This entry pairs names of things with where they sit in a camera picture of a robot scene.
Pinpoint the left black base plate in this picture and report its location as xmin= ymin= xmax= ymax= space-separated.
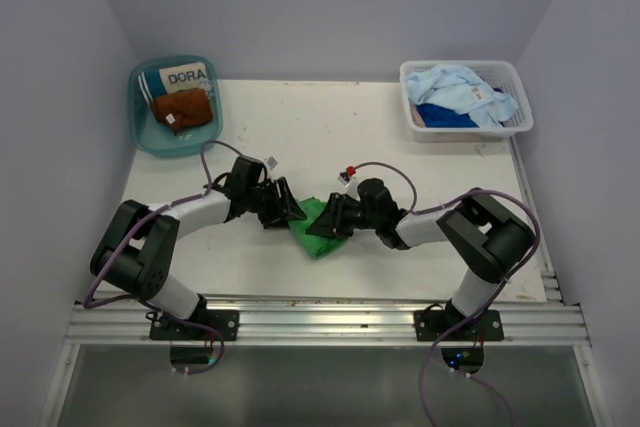
xmin=145 ymin=309 xmax=240 ymax=341

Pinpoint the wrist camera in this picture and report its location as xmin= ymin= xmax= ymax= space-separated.
xmin=263 ymin=156 xmax=278 ymax=171
xmin=338 ymin=166 xmax=359 ymax=200

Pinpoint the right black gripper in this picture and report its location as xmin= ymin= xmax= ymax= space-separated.
xmin=306 ymin=193 xmax=380 ymax=240

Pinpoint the white plastic basket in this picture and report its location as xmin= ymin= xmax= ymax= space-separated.
xmin=399 ymin=60 xmax=534 ymax=142

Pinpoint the light blue towel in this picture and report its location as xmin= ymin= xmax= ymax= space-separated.
xmin=404 ymin=64 xmax=518 ymax=129

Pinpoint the Dora printed rolled towel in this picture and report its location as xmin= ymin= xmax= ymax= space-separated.
xmin=137 ymin=62 xmax=209 ymax=102

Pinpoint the blue plastic tub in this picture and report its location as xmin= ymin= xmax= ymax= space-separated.
xmin=128 ymin=55 xmax=223 ymax=158

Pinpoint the pink towel in basket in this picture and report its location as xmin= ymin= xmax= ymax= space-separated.
xmin=410 ymin=106 xmax=425 ymax=128

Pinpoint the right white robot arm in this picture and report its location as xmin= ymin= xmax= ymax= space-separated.
xmin=306 ymin=178 xmax=541 ymax=340

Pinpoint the dark blue towel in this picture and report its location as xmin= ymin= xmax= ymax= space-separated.
xmin=416 ymin=103 xmax=478 ymax=129

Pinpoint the brown rolled towel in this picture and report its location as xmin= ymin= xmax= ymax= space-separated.
xmin=151 ymin=89 xmax=214 ymax=136

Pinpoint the green microfiber towel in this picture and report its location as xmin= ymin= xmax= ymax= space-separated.
xmin=288 ymin=197 xmax=346 ymax=260

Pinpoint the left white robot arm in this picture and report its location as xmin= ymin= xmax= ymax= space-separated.
xmin=83 ymin=156 xmax=306 ymax=340

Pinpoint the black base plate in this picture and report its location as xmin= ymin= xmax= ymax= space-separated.
xmin=413 ymin=303 xmax=505 ymax=342
xmin=145 ymin=309 xmax=240 ymax=341

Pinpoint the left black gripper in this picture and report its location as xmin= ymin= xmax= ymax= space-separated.
xmin=245 ymin=177 xmax=305 ymax=229

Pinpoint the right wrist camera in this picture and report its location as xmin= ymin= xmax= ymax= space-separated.
xmin=338 ymin=166 xmax=359 ymax=200

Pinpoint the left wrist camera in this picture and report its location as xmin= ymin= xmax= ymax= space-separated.
xmin=263 ymin=156 xmax=278 ymax=171

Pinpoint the aluminium mounting rail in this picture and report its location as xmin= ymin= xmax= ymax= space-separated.
xmin=63 ymin=296 xmax=591 ymax=347

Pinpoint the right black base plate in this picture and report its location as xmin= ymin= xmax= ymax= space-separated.
xmin=413 ymin=303 xmax=505 ymax=342

